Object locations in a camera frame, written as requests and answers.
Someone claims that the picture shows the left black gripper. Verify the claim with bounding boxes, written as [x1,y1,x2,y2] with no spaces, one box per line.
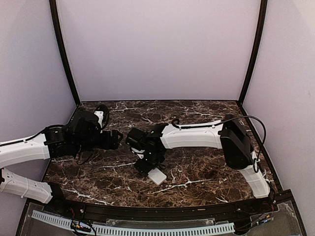
[74,129,123,154]

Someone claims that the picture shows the white remote control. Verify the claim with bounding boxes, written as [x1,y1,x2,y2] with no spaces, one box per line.
[148,168,167,185]

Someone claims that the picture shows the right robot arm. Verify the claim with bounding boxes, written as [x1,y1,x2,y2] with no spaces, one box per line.
[126,115,271,213]

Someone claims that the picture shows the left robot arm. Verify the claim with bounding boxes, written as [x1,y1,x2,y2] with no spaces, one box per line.
[0,110,123,214]

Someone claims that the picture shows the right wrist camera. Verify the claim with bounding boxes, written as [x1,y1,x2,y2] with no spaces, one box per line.
[126,128,147,159]

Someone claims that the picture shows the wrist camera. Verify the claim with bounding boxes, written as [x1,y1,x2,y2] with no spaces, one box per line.
[94,104,109,133]
[126,128,147,159]

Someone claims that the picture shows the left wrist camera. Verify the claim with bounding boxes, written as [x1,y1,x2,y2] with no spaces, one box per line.
[94,104,109,133]

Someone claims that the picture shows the black front rail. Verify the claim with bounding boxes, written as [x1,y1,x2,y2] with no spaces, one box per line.
[44,198,274,222]

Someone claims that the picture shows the white slotted cable duct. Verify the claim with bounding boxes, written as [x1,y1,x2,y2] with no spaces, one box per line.
[31,210,235,236]

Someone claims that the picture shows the left black frame post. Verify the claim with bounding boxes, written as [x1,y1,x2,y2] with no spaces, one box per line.
[49,0,81,106]

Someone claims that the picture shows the black frame post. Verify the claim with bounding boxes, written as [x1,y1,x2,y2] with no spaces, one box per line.
[49,0,81,106]
[238,0,268,106]

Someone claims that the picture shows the right black frame post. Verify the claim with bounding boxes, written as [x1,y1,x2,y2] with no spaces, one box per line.
[238,0,268,106]

